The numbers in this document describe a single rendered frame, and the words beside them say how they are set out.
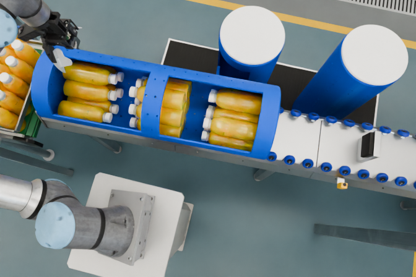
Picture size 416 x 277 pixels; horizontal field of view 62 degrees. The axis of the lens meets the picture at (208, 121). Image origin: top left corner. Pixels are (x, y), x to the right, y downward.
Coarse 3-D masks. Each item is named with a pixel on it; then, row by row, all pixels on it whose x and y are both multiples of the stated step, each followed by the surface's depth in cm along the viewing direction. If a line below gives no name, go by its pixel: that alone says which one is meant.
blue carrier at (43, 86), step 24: (48, 72) 121; (144, 72) 142; (168, 72) 124; (192, 72) 126; (48, 96) 123; (144, 96) 120; (192, 96) 146; (264, 96) 120; (72, 120) 129; (120, 120) 143; (144, 120) 122; (192, 120) 146; (264, 120) 118; (192, 144) 128; (264, 144) 120
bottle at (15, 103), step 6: (6, 96) 136; (12, 96) 138; (18, 96) 143; (0, 102) 136; (6, 102) 136; (12, 102) 138; (18, 102) 142; (6, 108) 140; (12, 108) 141; (18, 108) 143; (30, 108) 152; (18, 114) 148
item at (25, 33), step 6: (24, 24) 101; (18, 30) 102; (24, 30) 100; (30, 30) 98; (36, 30) 96; (42, 30) 97; (18, 36) 101; (24, 36) 100; (30, 36) 100; (36, 36) 99
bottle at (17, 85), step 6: (12, 78) 138; (18, 78) 140; (6, 84) 137; (12, 84) 138; (18, 84) 140; (24, 84) 144; (12, 90) 140; (18, 90) 142; (24, 90) 145; (24, 96) 148
